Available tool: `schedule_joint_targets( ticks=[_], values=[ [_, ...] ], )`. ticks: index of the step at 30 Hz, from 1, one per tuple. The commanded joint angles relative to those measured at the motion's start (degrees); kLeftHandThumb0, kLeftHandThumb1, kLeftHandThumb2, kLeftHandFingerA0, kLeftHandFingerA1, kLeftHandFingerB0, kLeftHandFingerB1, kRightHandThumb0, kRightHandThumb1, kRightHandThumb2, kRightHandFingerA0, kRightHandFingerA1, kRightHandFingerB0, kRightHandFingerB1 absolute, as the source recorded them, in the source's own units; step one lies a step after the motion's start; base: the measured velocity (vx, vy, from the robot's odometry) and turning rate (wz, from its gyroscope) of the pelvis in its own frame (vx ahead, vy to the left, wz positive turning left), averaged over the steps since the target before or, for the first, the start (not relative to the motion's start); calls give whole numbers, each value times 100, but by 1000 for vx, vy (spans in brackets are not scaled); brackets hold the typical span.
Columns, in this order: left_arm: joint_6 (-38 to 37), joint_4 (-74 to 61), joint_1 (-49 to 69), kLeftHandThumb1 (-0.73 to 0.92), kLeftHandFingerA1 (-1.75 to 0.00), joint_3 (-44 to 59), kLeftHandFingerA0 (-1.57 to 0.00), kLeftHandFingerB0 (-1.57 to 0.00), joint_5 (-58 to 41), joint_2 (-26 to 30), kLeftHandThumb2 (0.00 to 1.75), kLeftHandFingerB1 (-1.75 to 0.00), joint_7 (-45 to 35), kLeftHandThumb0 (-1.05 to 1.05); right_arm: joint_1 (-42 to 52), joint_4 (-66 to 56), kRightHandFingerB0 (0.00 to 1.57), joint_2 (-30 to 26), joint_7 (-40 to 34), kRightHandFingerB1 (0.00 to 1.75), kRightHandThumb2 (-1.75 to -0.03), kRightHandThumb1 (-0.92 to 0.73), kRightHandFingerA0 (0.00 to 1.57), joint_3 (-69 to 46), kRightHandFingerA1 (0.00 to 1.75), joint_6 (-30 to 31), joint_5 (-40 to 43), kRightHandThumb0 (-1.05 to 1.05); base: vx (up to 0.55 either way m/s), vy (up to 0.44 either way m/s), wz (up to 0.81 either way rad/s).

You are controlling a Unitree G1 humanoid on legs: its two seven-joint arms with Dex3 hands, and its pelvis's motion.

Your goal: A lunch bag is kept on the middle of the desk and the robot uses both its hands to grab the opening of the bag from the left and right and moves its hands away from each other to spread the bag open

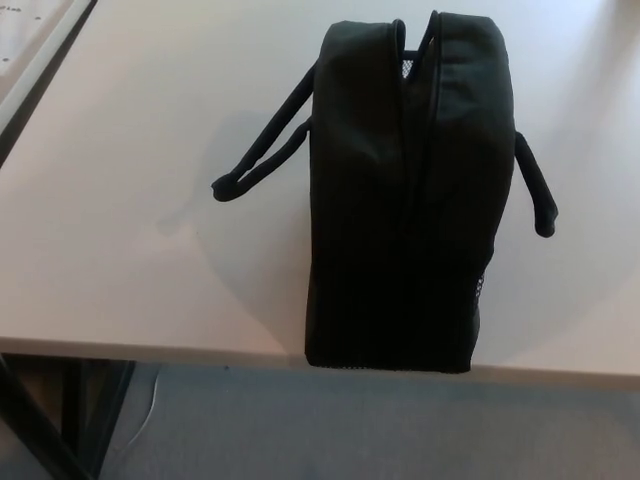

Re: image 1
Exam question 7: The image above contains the black diagonal metal bar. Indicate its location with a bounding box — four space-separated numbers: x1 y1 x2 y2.
0 352 94 480

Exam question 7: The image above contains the thin white floor cable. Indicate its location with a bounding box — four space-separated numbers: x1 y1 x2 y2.
112 369 161 446

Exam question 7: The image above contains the black upright desk leg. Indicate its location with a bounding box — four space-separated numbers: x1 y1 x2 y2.
69 357 137 474

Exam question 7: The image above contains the neighbouring white desk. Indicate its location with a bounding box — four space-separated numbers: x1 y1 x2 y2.
0 0 99 124

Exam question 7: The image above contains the black fabric lunch bag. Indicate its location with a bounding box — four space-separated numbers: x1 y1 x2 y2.
210 9 560 375

